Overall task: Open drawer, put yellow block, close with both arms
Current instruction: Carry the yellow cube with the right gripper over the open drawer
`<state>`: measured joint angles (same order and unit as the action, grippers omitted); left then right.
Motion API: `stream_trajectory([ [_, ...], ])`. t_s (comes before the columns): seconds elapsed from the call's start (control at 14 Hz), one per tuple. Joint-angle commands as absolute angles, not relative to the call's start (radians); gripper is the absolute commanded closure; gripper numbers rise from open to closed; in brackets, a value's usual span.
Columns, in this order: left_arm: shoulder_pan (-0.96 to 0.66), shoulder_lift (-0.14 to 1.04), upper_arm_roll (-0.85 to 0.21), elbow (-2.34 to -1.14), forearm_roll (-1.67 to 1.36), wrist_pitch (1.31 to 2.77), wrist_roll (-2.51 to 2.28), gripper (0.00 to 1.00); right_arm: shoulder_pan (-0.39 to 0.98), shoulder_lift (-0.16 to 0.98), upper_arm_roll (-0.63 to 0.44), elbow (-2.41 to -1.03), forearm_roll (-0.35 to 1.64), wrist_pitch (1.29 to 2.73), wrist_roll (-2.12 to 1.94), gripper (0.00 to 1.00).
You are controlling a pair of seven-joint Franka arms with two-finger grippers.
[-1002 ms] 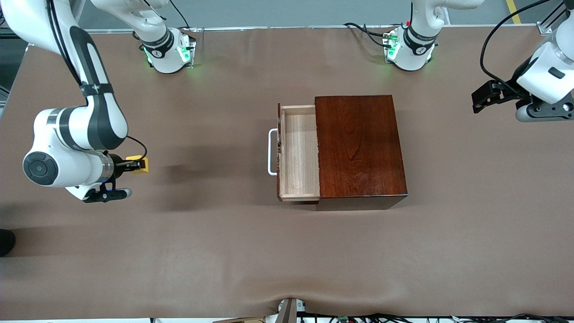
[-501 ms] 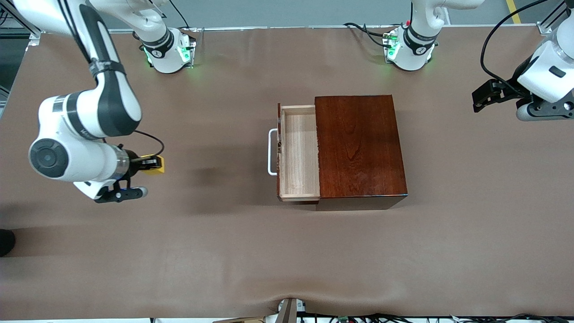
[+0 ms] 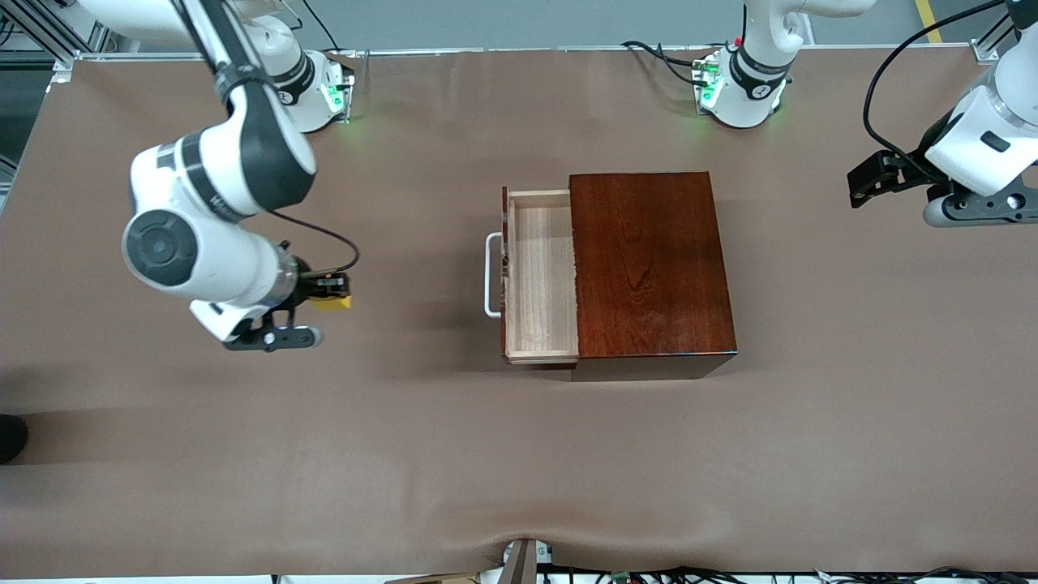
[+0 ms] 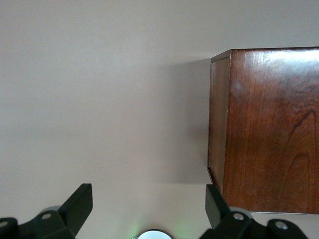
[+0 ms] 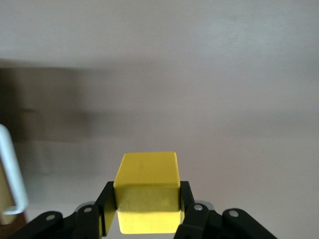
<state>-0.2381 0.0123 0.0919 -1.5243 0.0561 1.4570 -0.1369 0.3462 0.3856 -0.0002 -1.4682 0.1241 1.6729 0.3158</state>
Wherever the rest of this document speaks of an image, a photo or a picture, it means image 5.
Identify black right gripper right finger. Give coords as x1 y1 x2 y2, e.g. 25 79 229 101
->
174 180 278 239

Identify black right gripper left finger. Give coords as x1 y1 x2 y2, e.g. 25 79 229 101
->
9 181 118 239

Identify yellow wooden block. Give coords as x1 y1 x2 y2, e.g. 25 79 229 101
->
113 151 181 235

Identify white drawer handle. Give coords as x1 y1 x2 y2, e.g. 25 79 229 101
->
0 123 29 226

